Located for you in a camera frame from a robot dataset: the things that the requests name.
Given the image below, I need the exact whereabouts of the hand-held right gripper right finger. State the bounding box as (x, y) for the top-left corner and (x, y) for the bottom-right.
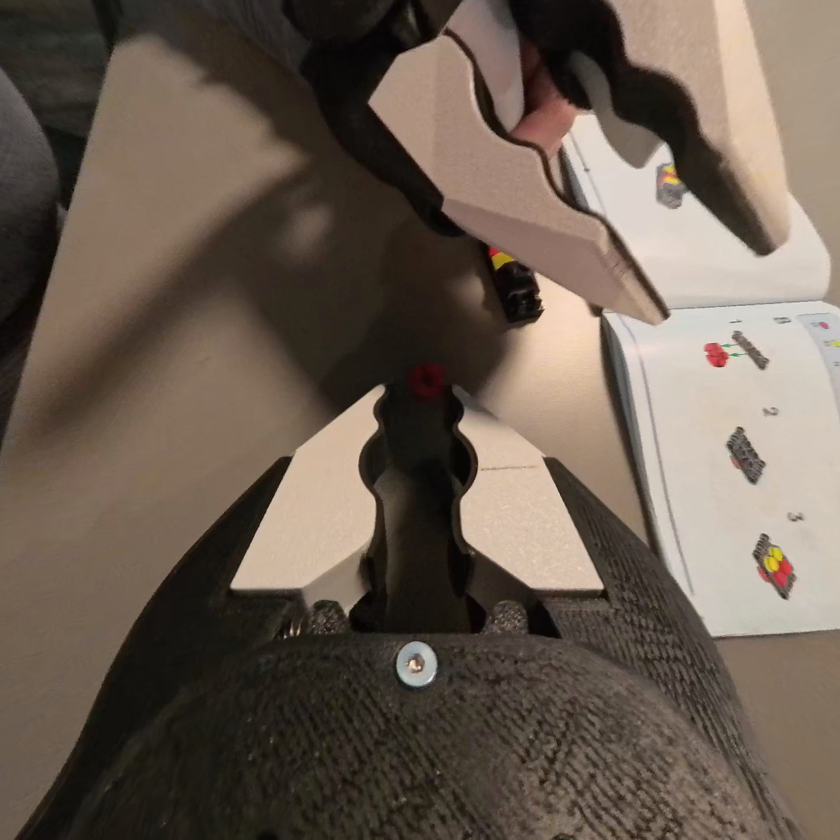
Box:
(451, 387), (606, 613)

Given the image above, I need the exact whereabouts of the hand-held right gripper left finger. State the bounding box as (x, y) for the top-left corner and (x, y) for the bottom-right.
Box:
(230, 386), (389, 606)

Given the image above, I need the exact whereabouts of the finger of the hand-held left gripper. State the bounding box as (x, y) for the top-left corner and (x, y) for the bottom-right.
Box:
(511, 0), (790, 257)
(369, 0), (672, 327)

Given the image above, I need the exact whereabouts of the black red yellow lego assembly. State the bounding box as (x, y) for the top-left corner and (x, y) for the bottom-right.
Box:
(484, 244), (546, 324)

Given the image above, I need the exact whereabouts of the instruction booklet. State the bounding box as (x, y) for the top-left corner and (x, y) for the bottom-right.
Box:
(564, 125), (840, 637)

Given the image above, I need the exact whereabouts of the person's left hand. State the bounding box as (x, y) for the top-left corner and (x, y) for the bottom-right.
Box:
(511, 45), (573, 151)

